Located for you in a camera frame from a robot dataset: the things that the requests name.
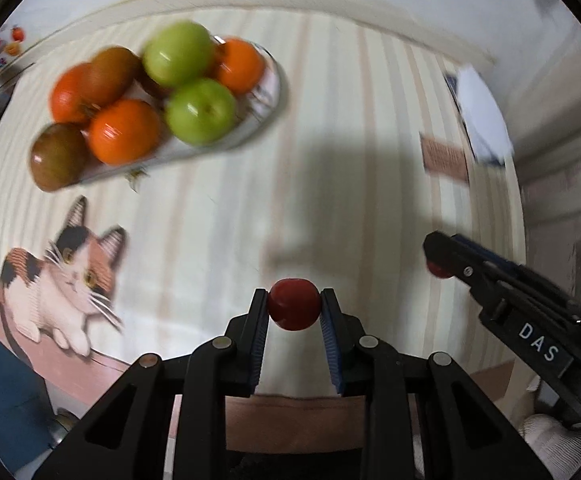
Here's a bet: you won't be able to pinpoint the floral oval ceramic plate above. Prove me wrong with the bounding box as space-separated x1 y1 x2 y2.
65 35 288 186

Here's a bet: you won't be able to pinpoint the person's right hand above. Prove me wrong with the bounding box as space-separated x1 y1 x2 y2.
518 414 581 463

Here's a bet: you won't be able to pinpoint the white folded cloth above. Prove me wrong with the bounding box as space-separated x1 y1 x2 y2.
453 62 516 166

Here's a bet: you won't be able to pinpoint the brown cardboard box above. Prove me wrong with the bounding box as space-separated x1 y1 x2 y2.
471 360 541 426

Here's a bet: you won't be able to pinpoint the dark fleece clothing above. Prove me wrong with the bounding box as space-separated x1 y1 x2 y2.
225 452 366 480

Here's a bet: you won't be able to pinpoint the green apple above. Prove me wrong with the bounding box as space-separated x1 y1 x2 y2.
165 79 238 147
143 21 217 88

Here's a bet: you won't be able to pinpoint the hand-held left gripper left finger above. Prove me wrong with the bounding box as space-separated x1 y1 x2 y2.
33 287 271 480

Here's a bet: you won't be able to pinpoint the red cherry tomato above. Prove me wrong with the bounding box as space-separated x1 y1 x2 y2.
268 278 322 332
425 259 454 279

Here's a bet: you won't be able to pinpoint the large orange with stem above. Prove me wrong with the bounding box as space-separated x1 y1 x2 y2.
50 62 104 126

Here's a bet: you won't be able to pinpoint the blue kitchen cabinet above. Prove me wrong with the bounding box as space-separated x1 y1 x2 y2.
0 310 56 466

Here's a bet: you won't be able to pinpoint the small orange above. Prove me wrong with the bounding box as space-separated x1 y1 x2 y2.
213 38 266 96
89 99 162 166

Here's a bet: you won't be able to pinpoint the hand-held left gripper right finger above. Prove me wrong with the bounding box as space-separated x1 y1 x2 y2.
321 287 546 480

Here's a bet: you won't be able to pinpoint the striped cat print tablecloth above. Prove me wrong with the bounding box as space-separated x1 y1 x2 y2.
0 10 529 461

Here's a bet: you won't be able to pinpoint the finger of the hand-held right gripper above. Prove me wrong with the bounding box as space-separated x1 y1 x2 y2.
451 233 579 311
423 232 521 307

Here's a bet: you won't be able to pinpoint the colourful wall stickers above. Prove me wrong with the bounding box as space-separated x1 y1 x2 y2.
0 25 26 83

